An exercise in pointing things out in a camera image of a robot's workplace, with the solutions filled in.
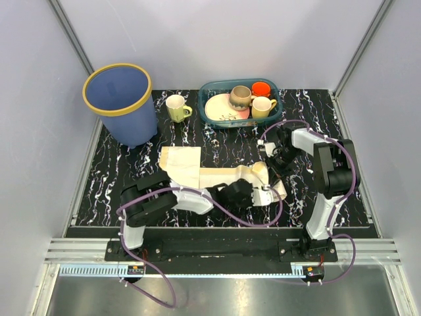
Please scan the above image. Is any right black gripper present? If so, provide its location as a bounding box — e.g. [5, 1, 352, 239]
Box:
[264, 147, 301, 188]

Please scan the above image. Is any cream translucent trash bag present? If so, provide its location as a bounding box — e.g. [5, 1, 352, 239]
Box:
[159, 146, 262, 188]

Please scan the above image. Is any roll of cream trash bags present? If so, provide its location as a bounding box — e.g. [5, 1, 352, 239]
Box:
[251, 161, 287, 200]

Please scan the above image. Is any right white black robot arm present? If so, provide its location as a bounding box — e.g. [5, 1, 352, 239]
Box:
[258, 124, 360, 261]

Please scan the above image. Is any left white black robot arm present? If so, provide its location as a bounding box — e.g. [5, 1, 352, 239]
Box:
[117, 171, 253, 261]

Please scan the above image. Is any blue trash bin yellow rim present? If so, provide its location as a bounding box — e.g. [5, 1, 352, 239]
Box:
[82, 63, 158, 148]

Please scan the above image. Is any pale yellow mug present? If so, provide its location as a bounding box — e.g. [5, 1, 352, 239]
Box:
[251, 96, 278, 119]

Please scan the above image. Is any orange cup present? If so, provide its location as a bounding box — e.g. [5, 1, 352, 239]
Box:
[251, 82, 271, 97]

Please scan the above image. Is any beige brown ceramic mug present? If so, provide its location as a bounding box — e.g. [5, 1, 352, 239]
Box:
[229, 86, 252, 111]

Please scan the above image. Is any teal plastic basket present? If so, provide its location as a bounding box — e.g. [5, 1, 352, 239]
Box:
[197, 78, 284, 129]

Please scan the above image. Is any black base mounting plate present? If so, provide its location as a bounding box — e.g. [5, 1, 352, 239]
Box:
[105, 227, 338, 263]

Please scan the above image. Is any cream pink floral plate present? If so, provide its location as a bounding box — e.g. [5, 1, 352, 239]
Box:
[205, 93, 250, 121]

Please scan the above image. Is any yellow green ceramic mug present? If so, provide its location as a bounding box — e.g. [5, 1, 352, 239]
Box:
[165, 94, 193, 123]

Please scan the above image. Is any right connector box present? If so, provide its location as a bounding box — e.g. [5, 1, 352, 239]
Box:
[303, 265, 325, 283]

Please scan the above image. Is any connector box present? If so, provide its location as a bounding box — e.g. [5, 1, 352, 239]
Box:
[303, 265, 325, 283]
[127, 265, 145, 276]

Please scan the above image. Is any left connector box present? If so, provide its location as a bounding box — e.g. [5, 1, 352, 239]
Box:
[127, 265, 145, 276]

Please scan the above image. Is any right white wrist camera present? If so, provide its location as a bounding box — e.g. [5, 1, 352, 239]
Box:
[257, 139, 276, 157]

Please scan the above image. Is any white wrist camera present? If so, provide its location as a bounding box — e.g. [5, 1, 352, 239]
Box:
[257, 139, 276, 157]
[251, 185, 275, 207]

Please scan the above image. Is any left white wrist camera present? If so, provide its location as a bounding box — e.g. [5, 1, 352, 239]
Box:
[251, 185, 275, 207]

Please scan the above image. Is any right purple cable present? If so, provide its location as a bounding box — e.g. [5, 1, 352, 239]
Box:
[259, 120, 359, 286]

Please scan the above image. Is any purple cable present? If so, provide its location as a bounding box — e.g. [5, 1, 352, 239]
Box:
[116, 186, 284, 309]
[259, 120, 359, 286]

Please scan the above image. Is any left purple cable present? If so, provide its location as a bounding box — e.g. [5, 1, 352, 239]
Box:
[116, 186, 284, 309]

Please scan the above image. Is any aluminium frame rail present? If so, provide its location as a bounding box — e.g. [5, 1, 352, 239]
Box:
[45, 238, 401, 265]

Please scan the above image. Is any perforated cable duct strip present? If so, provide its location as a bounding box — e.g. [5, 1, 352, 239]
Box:
[59, 264, 305, 279]

